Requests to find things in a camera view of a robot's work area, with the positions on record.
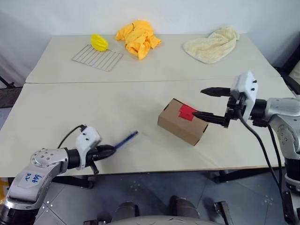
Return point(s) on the dark rounded shape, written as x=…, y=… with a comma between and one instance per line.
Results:
x=184, y=206

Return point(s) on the red tape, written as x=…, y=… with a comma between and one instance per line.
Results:
x=186, y=111

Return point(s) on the yellow floor object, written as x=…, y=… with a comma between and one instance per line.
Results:
x=2, y=188

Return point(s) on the white handwritten label sticker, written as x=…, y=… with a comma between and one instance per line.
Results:
x=32, y=180

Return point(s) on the dark angular shape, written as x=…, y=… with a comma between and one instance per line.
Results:
x=223, y=211

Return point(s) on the cream towel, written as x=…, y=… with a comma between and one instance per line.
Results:
x=211, y=47

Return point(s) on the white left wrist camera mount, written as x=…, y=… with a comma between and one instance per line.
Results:
x=87, y=138

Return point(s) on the blue pen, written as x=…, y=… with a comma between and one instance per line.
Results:
x=126, y=139

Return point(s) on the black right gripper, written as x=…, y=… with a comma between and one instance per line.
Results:
x=234, y=107

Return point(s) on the black table leg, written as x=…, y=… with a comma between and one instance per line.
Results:
x=234, y=175
x=75, y=181

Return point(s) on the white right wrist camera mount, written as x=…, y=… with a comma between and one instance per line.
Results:
x=246, y=84

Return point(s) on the grey robot torso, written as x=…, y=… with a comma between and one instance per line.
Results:
x=164, y=220

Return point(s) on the black metal stand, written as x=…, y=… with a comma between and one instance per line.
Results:
x=7, y=82

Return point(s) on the brown cardboard box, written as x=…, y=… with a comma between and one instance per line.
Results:
x=178, y=127

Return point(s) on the yellow ribbed plastic item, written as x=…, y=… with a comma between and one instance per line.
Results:
x=99, y=42

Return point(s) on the crumpled yellow cloth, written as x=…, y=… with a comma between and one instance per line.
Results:
x=138, y=37

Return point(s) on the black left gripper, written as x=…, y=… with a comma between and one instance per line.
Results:
x=93, y=155

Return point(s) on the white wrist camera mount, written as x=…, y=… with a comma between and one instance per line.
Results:
x=246, y=84
x=87, y=138

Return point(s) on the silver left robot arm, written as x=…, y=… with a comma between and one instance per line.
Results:
x=42, y=164

